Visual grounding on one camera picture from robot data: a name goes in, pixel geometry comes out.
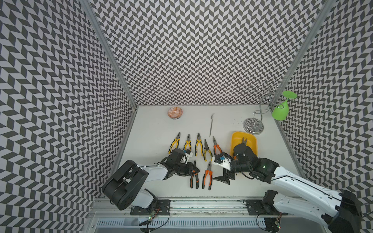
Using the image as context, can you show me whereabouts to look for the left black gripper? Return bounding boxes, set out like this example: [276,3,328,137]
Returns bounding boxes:
[174,162,200,176]

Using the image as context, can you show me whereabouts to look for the yellow black pliers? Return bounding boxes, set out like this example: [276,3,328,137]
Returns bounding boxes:
[183,134,192,151]
[203,139,213,161]
[195,133,204,156]

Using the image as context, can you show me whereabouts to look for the orange long nose pliers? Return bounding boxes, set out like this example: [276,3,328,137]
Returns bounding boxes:
[212,136,222,155]

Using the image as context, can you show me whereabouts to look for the yellow combination pliers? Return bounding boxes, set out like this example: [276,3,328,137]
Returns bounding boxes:
[168,132,181,155]

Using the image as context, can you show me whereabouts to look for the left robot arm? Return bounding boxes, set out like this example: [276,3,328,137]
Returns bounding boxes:
[102,148,200,210]

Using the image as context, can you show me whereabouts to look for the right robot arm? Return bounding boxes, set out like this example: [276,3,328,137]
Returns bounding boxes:
[214,143,362,233]

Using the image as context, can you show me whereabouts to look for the yellow plastic storage box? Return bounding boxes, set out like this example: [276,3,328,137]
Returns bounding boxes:
[229,132,257,156]

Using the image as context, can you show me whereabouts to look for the grey open-jaw pliers in box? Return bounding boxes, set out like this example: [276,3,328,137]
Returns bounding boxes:
[242,137,247,146]

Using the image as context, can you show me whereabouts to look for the silver metal fork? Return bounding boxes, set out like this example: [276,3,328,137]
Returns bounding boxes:
[209,113,215,137]

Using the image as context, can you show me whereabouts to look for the orange patterned small bowl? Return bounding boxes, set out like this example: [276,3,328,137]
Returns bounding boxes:
[167,107,183,119]

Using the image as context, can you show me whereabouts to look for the green plastic goblet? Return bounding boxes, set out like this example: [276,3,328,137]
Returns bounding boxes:
[272,91,297,121]

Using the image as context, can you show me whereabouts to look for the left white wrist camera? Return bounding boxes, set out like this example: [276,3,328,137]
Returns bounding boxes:
[181,149,193,164]

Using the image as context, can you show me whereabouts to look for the aluminium front rail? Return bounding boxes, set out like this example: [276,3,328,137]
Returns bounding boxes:
[84,197,336,219]

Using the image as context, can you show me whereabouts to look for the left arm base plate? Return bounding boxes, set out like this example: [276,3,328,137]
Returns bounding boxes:
[130,189,171,216]

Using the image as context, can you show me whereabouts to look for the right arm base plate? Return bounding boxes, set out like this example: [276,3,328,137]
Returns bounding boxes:
[243,190,280,216]

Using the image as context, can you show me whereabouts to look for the chrome wire cup stand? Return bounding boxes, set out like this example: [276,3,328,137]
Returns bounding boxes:
[243,81,281,135]

